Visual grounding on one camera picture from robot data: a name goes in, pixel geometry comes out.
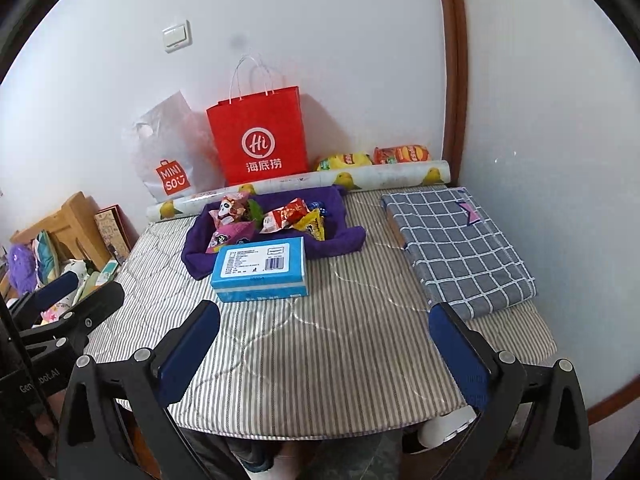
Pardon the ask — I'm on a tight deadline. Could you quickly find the pink yellow snack bag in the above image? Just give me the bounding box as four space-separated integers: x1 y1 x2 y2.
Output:
206 221 256 254

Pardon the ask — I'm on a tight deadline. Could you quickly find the pink cartoon candy pack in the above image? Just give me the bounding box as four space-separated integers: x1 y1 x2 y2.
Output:
209 193 248 228

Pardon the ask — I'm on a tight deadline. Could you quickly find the green snack bag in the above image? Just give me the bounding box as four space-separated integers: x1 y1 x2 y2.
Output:
247 198 265 232

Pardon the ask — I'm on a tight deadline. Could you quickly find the red gold snack pack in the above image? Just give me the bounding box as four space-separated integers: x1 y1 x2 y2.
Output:
260 198 309 234

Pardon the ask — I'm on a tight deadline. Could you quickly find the yellow triangular snack bag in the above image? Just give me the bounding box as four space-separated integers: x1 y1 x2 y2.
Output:
293 208 326 242

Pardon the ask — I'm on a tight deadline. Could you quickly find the small blue candy pack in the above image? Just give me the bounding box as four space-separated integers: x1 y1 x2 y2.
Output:
307 200 332 219

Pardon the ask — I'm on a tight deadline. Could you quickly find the purple plush toy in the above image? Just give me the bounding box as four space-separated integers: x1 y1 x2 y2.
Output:
8 244 38 296

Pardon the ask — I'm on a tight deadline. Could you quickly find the wooden rack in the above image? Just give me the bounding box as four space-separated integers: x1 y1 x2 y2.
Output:
10 192 111 270

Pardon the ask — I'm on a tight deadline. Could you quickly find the grey checked folded cloth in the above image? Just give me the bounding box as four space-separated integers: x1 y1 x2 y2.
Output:
381 188 537 321

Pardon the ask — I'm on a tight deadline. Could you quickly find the brown patterned book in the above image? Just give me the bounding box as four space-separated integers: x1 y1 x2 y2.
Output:
94 205 139 263

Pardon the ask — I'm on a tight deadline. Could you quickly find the striped quilted table cover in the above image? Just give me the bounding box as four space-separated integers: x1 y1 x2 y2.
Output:
81 184 559 442

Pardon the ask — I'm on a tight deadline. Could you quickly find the blue tissue box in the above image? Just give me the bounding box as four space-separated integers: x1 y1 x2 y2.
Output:
209 237 308 302

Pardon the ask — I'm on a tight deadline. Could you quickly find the purple towel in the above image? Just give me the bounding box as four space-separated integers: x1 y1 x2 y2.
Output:
181 185 366 281

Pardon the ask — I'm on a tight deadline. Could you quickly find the lemon print paper roll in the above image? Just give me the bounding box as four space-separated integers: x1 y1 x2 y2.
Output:
145 160 451 223

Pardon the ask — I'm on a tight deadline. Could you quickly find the white Miniso plastic bag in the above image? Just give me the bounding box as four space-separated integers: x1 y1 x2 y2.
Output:
122 92 224 203

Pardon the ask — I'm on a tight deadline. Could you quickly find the orange chips bag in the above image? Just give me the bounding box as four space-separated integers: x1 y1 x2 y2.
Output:
373 144 431 165

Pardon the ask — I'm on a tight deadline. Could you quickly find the yellow chips bag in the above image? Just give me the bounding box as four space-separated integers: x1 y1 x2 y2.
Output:
316 153 373 171

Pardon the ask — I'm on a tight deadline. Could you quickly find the red Haidilao paper bag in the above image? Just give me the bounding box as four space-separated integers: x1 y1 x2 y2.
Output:
206 75 308 185

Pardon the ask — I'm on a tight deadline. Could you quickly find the brown wooden door frame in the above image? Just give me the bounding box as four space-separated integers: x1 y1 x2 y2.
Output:
440 0 469 185

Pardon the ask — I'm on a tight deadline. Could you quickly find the white wall switch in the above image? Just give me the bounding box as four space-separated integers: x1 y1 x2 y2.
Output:
162 20 192 53

